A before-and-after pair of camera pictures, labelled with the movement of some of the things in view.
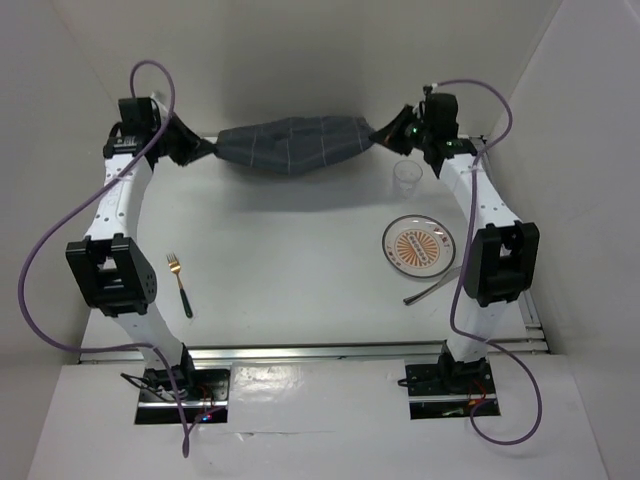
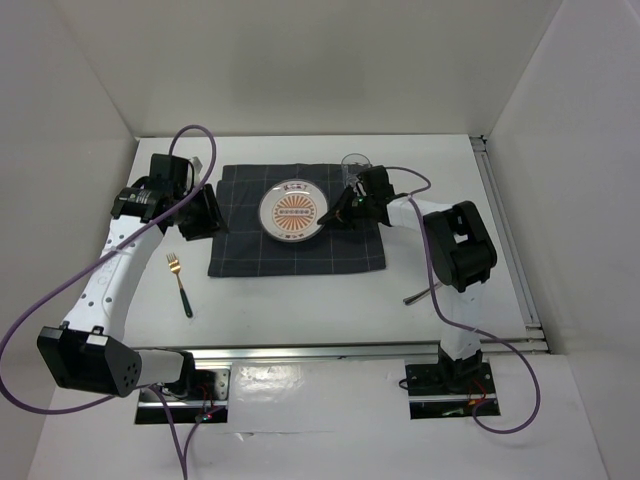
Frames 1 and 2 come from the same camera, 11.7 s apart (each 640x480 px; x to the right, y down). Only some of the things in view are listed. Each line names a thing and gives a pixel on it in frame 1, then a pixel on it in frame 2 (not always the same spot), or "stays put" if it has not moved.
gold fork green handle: (175, 266) stays put
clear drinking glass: (407, 173) → (353, 164)
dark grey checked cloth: (295, 144) → (245, 248)
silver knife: (451, 276) stays put
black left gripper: (192, 146) → (211, 220)
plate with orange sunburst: (419, 246) → (289, 210)
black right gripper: (390, 134) → (337, 218)
